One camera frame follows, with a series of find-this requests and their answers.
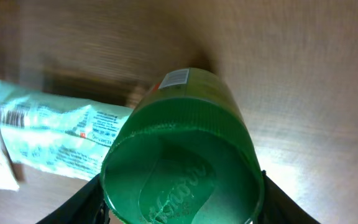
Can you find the mint green wipes packet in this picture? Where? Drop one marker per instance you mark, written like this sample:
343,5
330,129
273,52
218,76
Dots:
58,134

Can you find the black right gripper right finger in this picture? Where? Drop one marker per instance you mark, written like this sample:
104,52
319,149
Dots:
279,208

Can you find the green lidded jar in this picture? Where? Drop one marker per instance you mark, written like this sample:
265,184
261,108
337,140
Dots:
184,156

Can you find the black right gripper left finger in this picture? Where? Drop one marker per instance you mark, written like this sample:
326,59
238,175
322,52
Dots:
86,206

